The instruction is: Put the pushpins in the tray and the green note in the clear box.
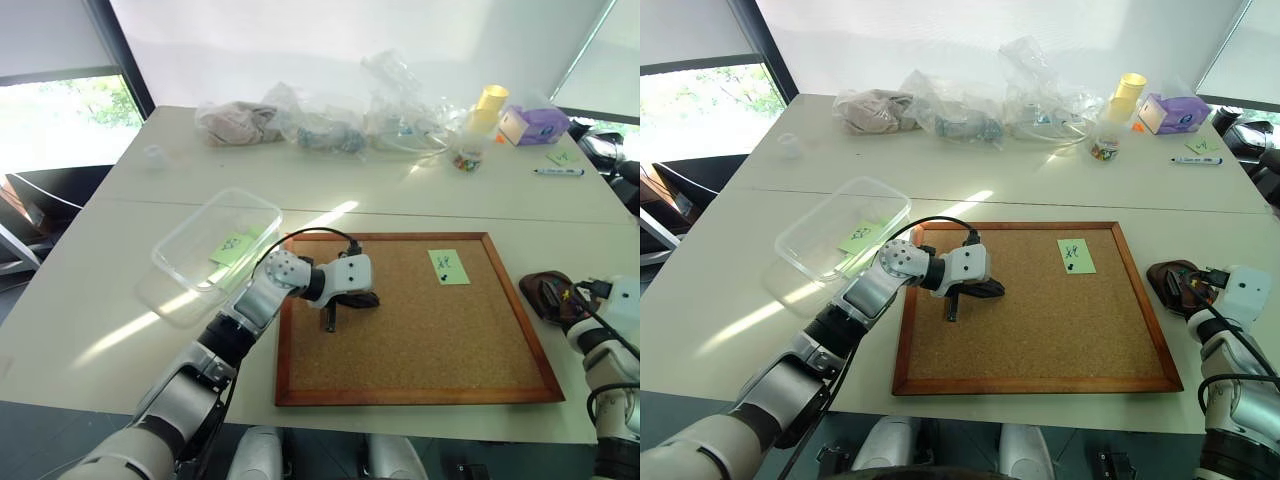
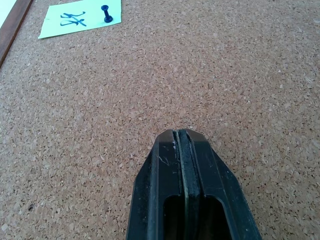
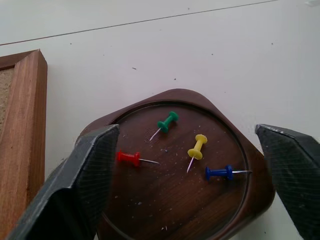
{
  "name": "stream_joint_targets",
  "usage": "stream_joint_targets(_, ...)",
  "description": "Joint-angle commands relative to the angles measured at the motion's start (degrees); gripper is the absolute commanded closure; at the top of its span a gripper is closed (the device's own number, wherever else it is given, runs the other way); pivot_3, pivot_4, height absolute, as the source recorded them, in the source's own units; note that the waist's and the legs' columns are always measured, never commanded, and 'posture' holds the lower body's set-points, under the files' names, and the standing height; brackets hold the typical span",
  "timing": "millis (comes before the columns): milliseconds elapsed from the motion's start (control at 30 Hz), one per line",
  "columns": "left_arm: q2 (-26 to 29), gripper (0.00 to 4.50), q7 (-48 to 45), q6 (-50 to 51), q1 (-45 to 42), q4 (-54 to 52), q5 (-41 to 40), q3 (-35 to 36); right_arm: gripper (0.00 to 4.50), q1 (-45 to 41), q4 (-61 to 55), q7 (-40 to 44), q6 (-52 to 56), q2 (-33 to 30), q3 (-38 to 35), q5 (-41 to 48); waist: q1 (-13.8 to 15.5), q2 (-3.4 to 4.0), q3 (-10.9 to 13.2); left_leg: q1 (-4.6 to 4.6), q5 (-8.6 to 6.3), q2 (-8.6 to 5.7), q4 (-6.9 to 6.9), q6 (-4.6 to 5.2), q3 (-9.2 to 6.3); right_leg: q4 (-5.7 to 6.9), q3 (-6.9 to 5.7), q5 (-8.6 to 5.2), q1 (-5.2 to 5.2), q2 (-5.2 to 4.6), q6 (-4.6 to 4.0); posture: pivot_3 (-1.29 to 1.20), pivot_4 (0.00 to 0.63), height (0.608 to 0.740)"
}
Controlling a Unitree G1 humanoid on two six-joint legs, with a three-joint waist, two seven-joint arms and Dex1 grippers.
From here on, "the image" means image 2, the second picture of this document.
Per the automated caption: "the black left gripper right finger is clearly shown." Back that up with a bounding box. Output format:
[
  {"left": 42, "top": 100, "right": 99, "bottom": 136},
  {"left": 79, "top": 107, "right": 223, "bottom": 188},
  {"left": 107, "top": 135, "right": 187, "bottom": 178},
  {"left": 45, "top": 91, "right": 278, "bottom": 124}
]
[{"left": 177, "top": 128, "right": 263, "bottom": 240}]

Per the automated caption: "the green paper note with writing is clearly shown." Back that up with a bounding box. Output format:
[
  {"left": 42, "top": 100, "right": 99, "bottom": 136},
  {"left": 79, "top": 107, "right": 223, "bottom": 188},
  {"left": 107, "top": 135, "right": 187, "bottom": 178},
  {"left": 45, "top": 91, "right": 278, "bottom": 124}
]
[{"left": 37, "top": 0, "right": 123, "bottom": 40}]

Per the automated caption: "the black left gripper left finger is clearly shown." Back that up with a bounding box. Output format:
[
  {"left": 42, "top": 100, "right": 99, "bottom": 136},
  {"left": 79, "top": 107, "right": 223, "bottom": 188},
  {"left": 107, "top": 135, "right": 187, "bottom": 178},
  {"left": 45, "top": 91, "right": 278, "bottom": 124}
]
[{"left": 125, "top": 129, "right": 188, "bottom": 240}]

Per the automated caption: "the cork board with wooden frame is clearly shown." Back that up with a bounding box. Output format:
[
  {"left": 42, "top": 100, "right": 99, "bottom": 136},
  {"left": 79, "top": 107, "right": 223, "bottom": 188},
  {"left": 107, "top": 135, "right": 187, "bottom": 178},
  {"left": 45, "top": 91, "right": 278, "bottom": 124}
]
[{"left": 0, "top": 0, "right": 320, "bottom": 240}]

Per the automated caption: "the dark blue pushpin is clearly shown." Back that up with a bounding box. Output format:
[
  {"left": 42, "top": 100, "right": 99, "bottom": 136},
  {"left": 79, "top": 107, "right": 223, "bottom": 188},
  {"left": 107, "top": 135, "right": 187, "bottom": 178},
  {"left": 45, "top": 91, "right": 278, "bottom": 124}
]
[{"left": 100, "top": 5, "right": 114, "bottom": 24}]

